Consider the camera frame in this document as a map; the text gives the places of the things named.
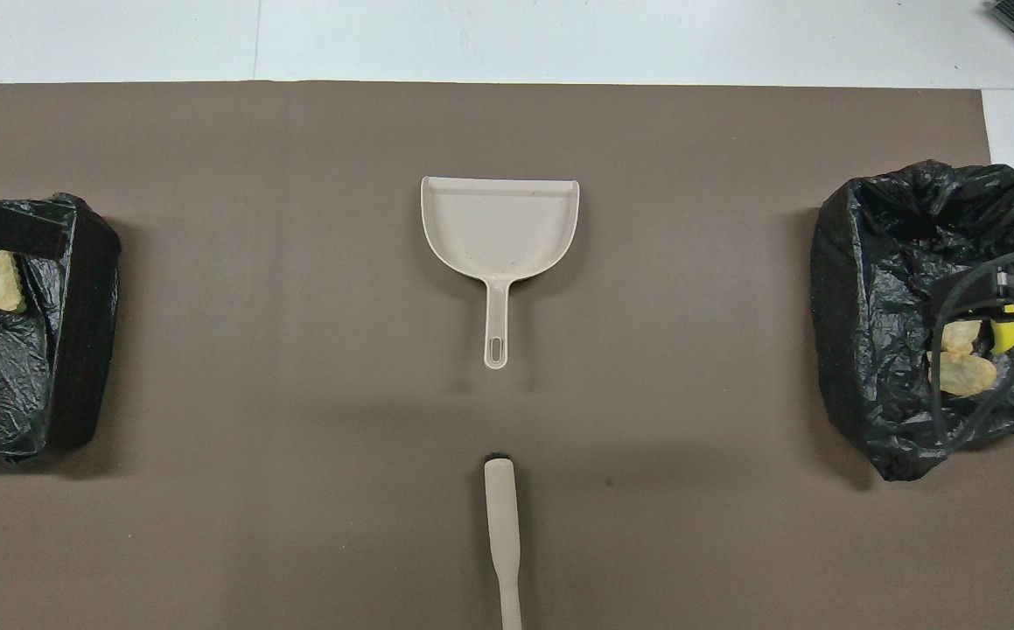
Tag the yellow sponge piece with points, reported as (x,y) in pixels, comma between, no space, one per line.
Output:
(1010,335)

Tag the pale bread lump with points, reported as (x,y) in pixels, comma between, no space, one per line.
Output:
(966,374)

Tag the beige plastic dustpan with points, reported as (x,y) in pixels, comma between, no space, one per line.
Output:
(498,227)

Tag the beige hand brush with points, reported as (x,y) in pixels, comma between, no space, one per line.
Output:
(501,516)

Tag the black bag lined bin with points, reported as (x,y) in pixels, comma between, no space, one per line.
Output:
(87,350)
(874,306)

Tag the brown table mat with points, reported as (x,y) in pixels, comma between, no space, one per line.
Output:
(646,350)

